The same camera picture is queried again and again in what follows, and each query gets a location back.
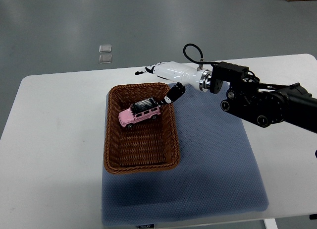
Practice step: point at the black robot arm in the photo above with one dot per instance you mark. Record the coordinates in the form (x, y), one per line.
(247, 98)

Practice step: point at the floor socket plate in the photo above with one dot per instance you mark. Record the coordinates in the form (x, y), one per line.
(105, 48)
(105, 58)

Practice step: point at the pink toy car black roof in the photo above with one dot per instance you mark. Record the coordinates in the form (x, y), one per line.
(139, 111)

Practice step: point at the lower floor socket plate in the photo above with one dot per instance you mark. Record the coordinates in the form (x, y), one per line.
(105, 58)

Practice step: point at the blue-grey foam mat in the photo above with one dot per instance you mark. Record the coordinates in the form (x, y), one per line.
(217, 173)

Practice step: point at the white table leg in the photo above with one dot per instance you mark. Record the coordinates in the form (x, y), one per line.
(270, 224)

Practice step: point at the brown wicker basket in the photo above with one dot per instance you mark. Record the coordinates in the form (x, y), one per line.
(151, 145)

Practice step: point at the upper floor socket plate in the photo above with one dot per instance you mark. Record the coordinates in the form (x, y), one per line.
(105, 48)

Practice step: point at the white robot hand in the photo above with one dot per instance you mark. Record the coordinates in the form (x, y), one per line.
(180, 73)

